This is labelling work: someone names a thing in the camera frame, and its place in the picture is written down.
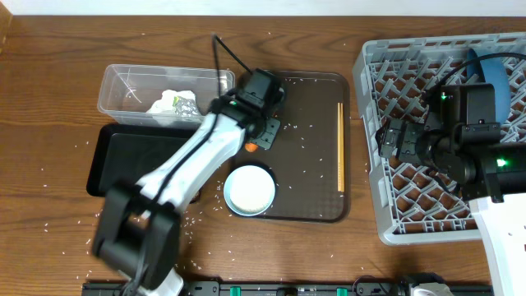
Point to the orange carrot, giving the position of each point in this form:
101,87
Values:
251,147

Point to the dark blue plate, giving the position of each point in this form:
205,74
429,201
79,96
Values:
492,71

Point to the clear plastic bin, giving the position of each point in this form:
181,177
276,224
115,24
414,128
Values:
128,91

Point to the light blue rice bowl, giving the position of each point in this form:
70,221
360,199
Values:
249,190

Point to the black plastic tray bin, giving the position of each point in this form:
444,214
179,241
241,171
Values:
127,152

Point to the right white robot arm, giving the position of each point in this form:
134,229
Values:
490,176

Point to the white napkin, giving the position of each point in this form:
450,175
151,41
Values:
162,109

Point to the brown serving tray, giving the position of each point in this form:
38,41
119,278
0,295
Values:
303,158

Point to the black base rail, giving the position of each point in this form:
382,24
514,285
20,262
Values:
365,286

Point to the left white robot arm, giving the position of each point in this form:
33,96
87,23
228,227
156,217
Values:
138,230

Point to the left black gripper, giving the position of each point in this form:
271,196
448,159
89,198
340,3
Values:
267,134

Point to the wooden chopstick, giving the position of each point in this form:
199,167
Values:
342,138
339,149

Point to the grey dishwasher rack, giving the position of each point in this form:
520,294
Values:
412,206

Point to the foil snack wrapper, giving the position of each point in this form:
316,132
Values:
185,107

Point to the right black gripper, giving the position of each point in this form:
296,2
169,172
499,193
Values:
394,141

